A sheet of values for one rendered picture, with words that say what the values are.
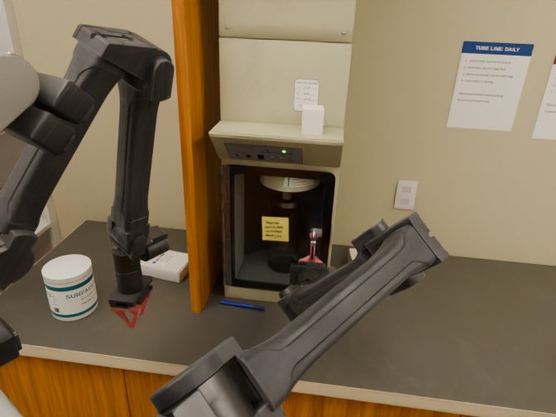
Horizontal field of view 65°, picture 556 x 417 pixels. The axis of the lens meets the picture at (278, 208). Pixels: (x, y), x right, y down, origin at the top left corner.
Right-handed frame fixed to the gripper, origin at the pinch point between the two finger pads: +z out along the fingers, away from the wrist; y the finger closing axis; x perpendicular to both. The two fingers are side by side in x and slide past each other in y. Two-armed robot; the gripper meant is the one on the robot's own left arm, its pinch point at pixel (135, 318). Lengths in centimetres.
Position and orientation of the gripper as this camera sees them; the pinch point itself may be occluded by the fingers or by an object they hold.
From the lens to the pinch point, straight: 113.8
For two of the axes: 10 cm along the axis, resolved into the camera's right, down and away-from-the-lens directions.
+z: -0.2, 9.0, 4.4
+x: -9.9, -0.8, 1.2
